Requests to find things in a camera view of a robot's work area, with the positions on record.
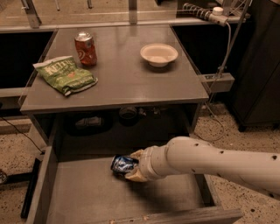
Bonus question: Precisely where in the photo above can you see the grey metal side bracket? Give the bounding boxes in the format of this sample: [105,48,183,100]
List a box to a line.
[199,73,235,94]

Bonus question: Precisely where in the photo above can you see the black floor cable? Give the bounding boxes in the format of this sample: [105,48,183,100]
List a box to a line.
[0,115,46,155]

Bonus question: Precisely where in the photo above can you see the white power strip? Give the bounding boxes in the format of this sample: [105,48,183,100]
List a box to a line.
[183,3,228,26]

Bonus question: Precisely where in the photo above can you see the grey metal rail frame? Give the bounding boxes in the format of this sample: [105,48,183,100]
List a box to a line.
[0,0,252,32]

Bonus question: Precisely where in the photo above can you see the orange soda can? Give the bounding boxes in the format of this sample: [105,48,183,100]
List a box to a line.
[74,31,97,67]

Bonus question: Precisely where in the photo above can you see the dark cabinet at right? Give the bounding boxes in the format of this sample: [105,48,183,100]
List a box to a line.
[230,0,280,132]

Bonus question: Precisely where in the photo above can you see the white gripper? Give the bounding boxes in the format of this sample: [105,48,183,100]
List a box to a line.
[124,146,175,182]

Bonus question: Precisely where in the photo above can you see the blue pepsi can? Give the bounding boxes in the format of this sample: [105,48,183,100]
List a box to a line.
[110,155,138,176]

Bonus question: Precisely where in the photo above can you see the open grey top drawer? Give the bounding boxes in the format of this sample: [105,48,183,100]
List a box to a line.
[26,137,242,224]

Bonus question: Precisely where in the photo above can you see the green chip bag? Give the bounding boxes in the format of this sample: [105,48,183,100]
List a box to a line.
[33,56,98,96]

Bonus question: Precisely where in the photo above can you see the white cable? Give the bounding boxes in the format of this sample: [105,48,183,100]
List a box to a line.
[193,21,233,143]

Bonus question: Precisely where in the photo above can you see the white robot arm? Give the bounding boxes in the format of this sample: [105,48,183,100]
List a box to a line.
[125,136,280,200]

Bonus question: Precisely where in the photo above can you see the grey counter cabinet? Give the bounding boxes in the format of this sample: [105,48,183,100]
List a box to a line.
[21,24,208,156]

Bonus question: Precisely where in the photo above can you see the white paper bowl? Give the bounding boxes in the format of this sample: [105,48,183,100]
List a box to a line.
[140,44,179,67]

